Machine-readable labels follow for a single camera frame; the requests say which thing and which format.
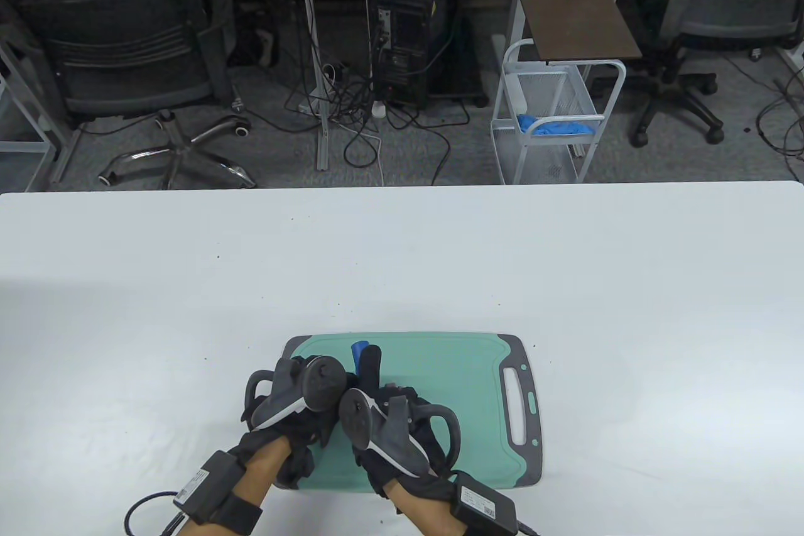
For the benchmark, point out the person's left forearm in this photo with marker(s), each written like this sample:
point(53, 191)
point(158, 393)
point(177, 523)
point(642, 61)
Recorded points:
point(260, 473)

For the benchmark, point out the white power strip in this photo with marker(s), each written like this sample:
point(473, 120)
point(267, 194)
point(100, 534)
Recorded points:
point(379, 110)

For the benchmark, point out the person's left hand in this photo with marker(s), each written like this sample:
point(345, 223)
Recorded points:
point(301, 438)

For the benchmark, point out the person's right forearm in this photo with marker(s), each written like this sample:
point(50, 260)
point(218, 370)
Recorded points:
point(427, 508)

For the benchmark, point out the black computer tower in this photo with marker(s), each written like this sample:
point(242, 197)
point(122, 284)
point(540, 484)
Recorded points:
point(408, 46)

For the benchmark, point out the dark brown wooden board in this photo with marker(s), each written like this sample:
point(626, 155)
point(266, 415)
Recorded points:
point(578, 21)

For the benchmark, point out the person's right hand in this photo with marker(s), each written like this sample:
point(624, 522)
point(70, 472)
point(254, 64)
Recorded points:
point(369, 366)

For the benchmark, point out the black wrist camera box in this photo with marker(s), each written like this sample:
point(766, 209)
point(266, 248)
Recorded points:
point(485, 501)
point(210, 486)

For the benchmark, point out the black mesh chair chrome base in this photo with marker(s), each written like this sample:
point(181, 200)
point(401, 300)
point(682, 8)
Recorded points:
point(125, 58)

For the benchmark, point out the blue plastic scraper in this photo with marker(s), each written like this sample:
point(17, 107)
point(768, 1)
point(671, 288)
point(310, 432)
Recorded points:
point(359, 349)

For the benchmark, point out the green cutting board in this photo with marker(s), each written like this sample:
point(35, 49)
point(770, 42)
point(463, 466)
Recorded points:
point(477, 372)

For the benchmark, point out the dark grey hand controller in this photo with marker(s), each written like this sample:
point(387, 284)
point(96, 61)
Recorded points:
point(323, 385)
point(357, 420)

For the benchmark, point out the blue cloth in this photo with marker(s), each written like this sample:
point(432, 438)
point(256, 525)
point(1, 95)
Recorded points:
point(559, 127)

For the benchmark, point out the white metal desk frame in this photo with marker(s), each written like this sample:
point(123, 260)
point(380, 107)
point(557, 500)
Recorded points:
point(25, 146)

